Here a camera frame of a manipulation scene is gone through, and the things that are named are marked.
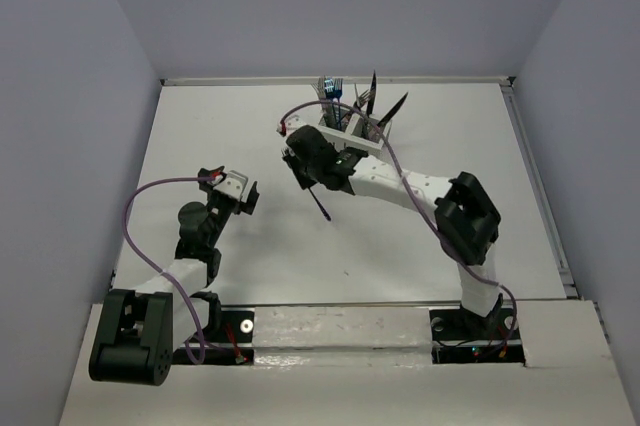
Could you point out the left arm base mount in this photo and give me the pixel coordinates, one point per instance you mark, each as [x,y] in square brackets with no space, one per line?
[231,343]

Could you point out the silver fork black riveted handle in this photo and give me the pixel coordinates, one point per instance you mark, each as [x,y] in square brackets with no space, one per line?
[361,100]

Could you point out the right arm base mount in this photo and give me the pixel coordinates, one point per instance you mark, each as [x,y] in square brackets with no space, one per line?
[455,342]

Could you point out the purple iridescent fork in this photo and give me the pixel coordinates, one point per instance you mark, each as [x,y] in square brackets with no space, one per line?
[323,210]

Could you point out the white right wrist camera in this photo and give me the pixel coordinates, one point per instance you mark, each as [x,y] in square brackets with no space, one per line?
[291,124]

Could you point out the silver knife black speckled handle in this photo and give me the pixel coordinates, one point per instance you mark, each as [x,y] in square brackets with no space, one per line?
[370,104]

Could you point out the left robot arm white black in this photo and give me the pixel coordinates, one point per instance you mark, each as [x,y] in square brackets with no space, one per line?
[141,328]

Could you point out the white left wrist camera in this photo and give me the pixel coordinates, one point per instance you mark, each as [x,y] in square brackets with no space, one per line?
[233,185]

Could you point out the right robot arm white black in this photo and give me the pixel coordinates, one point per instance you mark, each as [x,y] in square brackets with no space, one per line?
[460,211]

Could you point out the silver fork teal marbled handle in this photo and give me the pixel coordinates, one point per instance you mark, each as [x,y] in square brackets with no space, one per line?
[320,101]

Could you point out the white perforated utensil caddy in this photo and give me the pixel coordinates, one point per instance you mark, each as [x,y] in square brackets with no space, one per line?
[352,136]

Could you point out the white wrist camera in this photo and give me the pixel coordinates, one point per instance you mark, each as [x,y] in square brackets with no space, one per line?
[291,124]
[233,185]

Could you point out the silver knife teal marbled handle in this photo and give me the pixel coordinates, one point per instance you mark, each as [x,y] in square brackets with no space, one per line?
[392,112]

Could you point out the plain silver fork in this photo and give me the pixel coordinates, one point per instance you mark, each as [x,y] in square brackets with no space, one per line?
[322,79]

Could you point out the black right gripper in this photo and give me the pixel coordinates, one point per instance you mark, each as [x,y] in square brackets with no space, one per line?
[304,182]

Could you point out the blue iridescent fork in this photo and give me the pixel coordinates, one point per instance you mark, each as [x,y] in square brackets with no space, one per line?
[333,90]

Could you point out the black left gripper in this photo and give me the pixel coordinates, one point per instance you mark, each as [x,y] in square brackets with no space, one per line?
[245,207]

